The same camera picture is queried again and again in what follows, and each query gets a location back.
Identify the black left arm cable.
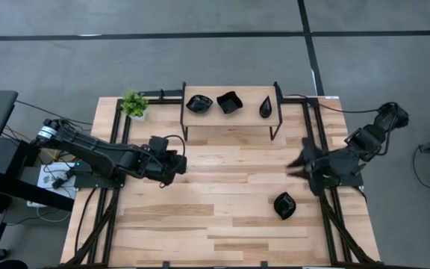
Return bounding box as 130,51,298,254
56,117,95,141

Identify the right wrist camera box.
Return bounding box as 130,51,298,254
299,137,325,160

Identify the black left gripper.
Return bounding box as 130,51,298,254
139,146,188,188

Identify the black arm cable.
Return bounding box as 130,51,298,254
56,117,95,141
284,93,382,114

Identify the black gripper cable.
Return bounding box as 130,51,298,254
161,133,187,189

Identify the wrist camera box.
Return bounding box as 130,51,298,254
299,137,325,160
149,135,170,154

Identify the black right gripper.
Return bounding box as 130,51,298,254
286,151,361,196

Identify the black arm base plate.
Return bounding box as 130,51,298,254
308,155,364,188
74,159,129,190

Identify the white floor cable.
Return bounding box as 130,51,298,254
34,206,73,224

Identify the green plant in white pot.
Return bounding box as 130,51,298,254
120,88,149,120

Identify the white paper sheet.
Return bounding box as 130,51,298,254
36,161,78,201

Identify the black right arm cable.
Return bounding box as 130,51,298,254
284,93,382,114

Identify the black aluminium table frame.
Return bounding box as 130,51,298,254
60,96,131,267
302,96,381,267

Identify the white power strip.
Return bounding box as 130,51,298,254
25,199,54,209

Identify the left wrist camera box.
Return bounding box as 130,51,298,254
149,135,170,154

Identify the black metal shelf frame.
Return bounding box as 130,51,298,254
138,81,284,142

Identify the yellow cable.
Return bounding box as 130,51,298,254
49,147,69,162

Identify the black table-side cable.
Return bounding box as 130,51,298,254
73,186,99,257

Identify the raised wooden shelf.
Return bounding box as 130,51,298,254
182,86,281,127

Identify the person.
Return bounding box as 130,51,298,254
0,259,29,269

